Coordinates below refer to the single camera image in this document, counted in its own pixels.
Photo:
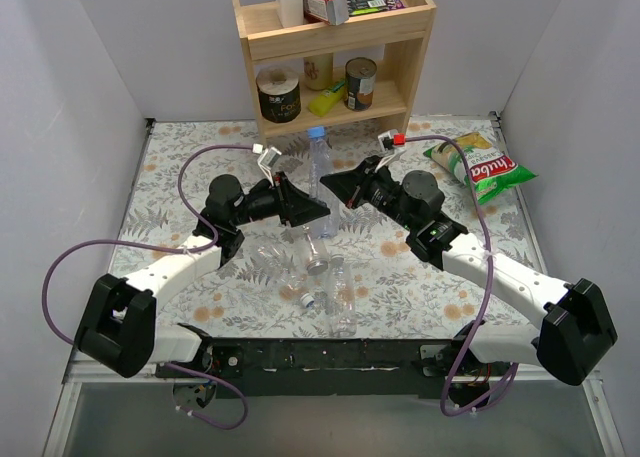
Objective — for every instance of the red grey carton box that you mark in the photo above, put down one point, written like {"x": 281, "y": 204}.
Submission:
{"x": 331, "y": 12}

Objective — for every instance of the tin food can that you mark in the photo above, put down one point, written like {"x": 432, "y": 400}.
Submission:
{"x": 360, "y": 76}

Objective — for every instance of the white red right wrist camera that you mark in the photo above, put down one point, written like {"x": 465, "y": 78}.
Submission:
{"x": 392, "y": 144}

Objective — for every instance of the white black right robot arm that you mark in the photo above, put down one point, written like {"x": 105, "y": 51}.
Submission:
{"x": 569, "y": 327}

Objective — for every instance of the green white chips bag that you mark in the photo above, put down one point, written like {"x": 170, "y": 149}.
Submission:
{"x": 488, "y": 170}

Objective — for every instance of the white tall bottle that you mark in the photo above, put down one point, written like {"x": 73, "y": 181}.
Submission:
{"x": 290, "y": 12}

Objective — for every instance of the clear bottle with silver cap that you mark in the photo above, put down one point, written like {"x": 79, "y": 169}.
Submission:
{"x": 312, "y": 252}

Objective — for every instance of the yellow green packet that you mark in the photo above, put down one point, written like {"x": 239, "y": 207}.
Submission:
{"x": 327, "y": 99}

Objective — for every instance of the crushed clear bottle blue-white cap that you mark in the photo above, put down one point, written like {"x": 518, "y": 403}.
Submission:
{"x": 284, "y": 275}

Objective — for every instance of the black wrapped paper roll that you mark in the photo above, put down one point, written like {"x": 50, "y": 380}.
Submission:
{"x": 279, "y": 94}

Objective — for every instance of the clear bottle with white cap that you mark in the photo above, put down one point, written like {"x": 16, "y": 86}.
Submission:
{"x": 340, "y": 299}

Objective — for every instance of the cream cylindrical jar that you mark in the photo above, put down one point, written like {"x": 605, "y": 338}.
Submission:
{"x": 318, "y": 70}

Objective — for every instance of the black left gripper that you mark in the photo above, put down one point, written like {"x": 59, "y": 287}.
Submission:
{"x": 283, "y": 197}

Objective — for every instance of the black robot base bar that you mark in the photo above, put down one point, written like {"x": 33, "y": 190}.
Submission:
{"x": 270, "y": 367}

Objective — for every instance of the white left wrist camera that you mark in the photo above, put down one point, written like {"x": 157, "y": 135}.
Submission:
{"x": 267, "y": 157}

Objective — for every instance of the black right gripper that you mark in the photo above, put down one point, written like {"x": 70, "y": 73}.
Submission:
{"x": 365, "y": 183}

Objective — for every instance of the blue bottle cap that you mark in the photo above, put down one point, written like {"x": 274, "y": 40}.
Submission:
{"x": 316, "y": 132}

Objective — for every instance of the wooden two-tier shelf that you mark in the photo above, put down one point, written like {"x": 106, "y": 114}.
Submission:
{"x": 404, "y": 34}

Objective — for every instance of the floral patterned table mat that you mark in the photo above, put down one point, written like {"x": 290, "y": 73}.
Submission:
{"x": 397, "y": 296}

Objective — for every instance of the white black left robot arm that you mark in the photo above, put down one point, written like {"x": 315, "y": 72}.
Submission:
{"x": 118, "y": 328}

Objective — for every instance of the clear bottle with blue cap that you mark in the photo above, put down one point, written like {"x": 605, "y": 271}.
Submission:
{"x": 320, "y": 165}

